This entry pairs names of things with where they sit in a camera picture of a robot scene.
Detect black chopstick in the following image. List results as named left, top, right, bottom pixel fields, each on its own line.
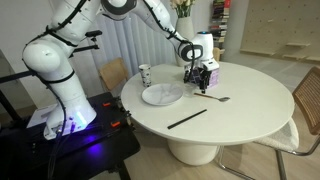
left=167, top=109, right=208, bottom=130
left=166, top=108, right=208, bottom=130

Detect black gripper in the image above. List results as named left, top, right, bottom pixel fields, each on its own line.
left=190, top=64, right=214, bottom=94

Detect long wooden pegboard ledge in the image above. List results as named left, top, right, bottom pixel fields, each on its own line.
left=239, top=48, right=278, bottom=56

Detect black clamp with orange handle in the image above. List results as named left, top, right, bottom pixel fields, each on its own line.
left=109, top=111, right=133, bottom=132
left=101, top=96, right=123, bottom=109

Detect light plywood chair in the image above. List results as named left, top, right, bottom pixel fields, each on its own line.
left=98, top=57, right=130, bottom=94

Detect tan wooden chair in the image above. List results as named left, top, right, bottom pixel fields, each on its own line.
left=212, top=46, right=223, bottom=63

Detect white table pedestal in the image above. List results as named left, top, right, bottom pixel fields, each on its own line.
left=166, top=138, right=221, bottom=167

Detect wooden pegboard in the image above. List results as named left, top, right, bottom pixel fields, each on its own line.
left=239, top=0, right=320, bottom=64

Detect white pleated curtain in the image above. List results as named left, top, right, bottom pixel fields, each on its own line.
left=78, top=13, right=183, bottom=98

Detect robot mounting cart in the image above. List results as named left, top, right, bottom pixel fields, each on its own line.
left=0, top=91, right=141, bottom=180

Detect metal spoon with wooden handle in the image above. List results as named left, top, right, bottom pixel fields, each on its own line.
left=193, top=92, right=231, bottom=103

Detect tall tower of books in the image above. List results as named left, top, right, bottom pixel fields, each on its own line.
left=209, top=0, right=232, bottom=51

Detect white box on cart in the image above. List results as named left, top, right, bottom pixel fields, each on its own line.
left=25, top=103, right=59, bottom=129

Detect black camera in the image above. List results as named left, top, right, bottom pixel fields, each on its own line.
left=84, top=29, right=103, bottom=43

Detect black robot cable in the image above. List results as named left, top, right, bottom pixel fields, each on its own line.
left=21, top=0, right=198, bottom=180

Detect patterned paper cup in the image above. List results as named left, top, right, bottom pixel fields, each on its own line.
left=138, top=63, right=153, bottom=88

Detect rattan chair with chrome frame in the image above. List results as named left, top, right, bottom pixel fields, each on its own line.
left=216, top=65, right=320, bottom=180

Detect tall white vase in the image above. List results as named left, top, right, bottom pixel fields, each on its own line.
left=174, top=15, right=196, bottom=68

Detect purple tissue box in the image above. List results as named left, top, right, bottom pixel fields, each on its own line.
left=189, top=66, right=220, bottom=90

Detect white round plate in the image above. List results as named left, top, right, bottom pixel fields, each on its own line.
left=141, top=82, right=185, bottom=107

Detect black camera boom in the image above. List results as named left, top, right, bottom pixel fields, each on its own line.
left=0, top=44, right=101, bottom=84

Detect flowers in vase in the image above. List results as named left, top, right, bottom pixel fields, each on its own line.
left=169, top=0, right=197, bottom=19

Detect wooden pegboard shelf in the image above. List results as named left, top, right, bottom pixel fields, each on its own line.
left=285, top=41, right=311, bottom=48
left=282, top=53, right=306, bottom=61
left=304, top=55, right=320, bottom=63

